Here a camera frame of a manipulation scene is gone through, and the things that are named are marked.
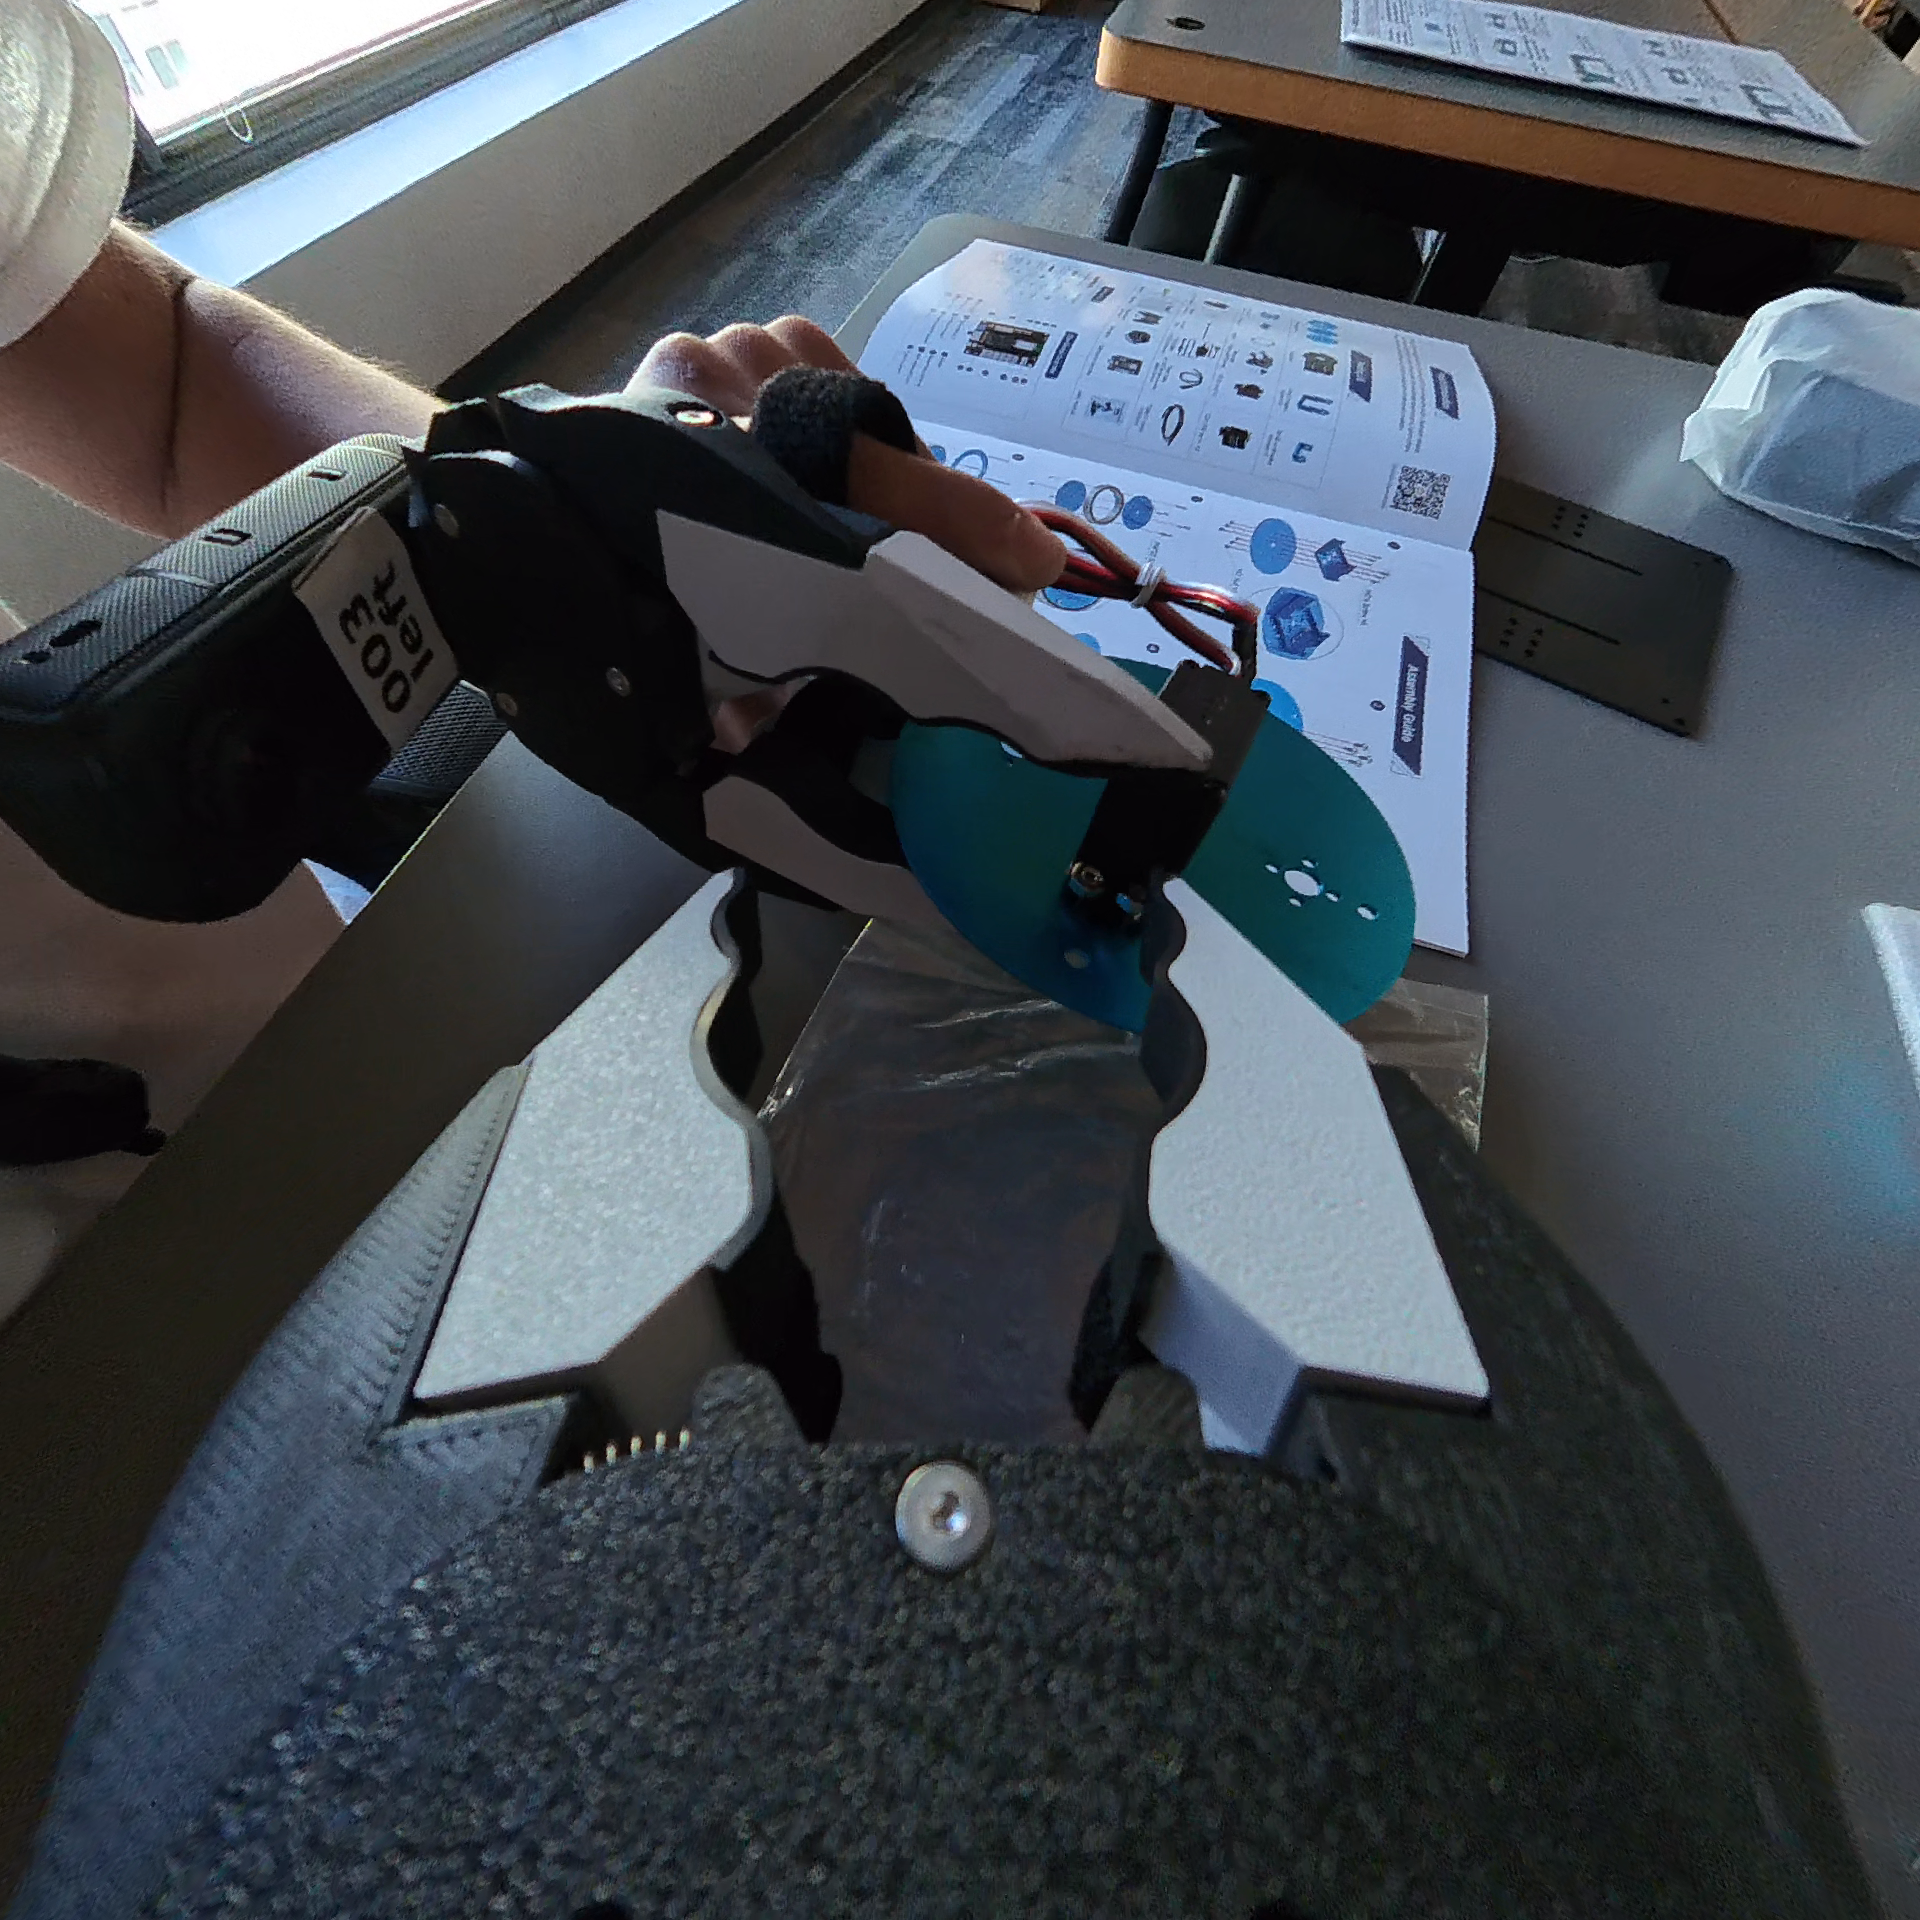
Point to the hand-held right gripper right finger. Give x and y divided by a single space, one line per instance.
1306 1201

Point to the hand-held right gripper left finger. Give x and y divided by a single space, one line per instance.
599 1201

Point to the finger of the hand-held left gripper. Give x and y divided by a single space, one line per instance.
781 840
931 629

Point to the blue round metal plate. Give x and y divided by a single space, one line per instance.
991 856

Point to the black servo motor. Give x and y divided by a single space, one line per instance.
1186 779

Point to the person's left forearm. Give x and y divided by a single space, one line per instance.
226 389

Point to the dark grey desk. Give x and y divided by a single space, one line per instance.
1652 975

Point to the person's left hand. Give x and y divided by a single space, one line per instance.
975 523

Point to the clear plastic bag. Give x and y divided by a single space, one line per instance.
962 1079

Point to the white instruction sheet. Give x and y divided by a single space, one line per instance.
1202 375

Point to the white foam sheet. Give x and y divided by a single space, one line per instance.
1898 991

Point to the large glass window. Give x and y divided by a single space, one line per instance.
226 61

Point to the black flat metal plate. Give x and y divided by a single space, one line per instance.
1605 599

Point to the wooden top table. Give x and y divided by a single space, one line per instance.
1426 119

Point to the paper sheet on far table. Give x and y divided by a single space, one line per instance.
1605 61

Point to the white plastic bag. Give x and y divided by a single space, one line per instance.
1816 421

